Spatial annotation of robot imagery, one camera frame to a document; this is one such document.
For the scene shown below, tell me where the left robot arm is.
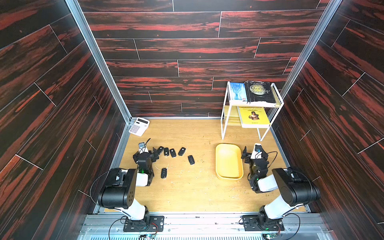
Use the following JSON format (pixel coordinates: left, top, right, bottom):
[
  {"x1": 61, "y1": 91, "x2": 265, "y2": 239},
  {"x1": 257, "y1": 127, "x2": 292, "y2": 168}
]
[{"x1": 98, "y1": 149, "x2": 159, "y2": 229}]

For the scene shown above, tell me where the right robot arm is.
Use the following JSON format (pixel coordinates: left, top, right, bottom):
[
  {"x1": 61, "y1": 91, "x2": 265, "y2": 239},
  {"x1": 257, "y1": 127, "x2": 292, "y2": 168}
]
[{"x1": 242, "y1": 144, "x2": 321, "y2": 230}]

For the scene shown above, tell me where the yellow storage tray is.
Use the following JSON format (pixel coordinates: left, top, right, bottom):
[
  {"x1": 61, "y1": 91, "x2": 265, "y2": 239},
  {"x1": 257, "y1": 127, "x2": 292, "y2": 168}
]
[{"x1": 215, "y1": 144, "x2": 244, "y2": 181}]

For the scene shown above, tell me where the white calculator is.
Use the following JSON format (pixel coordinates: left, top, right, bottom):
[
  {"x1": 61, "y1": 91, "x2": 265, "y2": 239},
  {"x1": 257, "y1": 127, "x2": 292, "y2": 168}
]
[{"x1": 129, "y1": 117, "x2": 150, "y2": 137}]

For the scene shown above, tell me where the yellow paperback book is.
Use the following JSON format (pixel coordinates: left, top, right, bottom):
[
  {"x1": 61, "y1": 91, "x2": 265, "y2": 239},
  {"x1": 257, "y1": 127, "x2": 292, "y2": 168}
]
[{"x1": 237, "y1": 107, "x2": 270, "y2": 128}]

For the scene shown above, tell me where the black hardcover book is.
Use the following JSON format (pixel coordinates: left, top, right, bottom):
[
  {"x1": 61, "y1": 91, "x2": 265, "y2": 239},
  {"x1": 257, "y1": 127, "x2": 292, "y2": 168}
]
[{"x1": 245, "y1": 81, "x2": 276, "y2": 104}]

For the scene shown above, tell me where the blue white book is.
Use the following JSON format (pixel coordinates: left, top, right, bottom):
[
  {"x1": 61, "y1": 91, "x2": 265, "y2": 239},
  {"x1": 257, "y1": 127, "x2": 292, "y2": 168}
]
[{"x1": 230, "y1": 82, "x2": 248, "y2": 102}]

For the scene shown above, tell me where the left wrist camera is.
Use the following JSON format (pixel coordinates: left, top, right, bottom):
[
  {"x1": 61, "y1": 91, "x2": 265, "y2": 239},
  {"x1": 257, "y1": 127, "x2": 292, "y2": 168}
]
[{"x1": 139, "y1": 142, "x2": 149, "y2": 154}]

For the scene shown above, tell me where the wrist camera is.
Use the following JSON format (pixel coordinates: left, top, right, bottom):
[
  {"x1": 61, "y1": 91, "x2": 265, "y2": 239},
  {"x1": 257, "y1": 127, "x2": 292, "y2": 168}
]
[
  {"x1": 139, "y1": 142, "x2": 149, "y2": 154},
  {"x1": 251, "y1": 143, "x2": 264, "y2": 159}
]

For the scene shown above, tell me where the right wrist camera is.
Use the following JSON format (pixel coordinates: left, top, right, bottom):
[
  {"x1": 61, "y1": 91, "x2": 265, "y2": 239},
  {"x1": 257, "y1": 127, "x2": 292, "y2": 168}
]
[{"x1": 251, "y1": 143, "x2": 264, "y2": 159}]

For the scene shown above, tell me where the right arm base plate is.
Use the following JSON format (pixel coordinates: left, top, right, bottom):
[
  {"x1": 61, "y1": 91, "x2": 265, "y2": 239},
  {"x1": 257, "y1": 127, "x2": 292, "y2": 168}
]
[{"x1": 239, "y1": 215, "x2": 285, "y2": 232}]

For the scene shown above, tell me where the white wire shelf rack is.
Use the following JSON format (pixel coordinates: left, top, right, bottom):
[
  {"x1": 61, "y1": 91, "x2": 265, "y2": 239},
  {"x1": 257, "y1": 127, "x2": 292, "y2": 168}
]
[{"x1": 221, "y1": 81, "x2": 284, "y2": 141}]

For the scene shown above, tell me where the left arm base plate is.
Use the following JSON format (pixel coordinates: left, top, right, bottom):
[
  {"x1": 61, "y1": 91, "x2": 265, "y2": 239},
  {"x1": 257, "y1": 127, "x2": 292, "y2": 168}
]
[{"x1": 123, "y1": 216, "x2": 165, "y2": 233}]

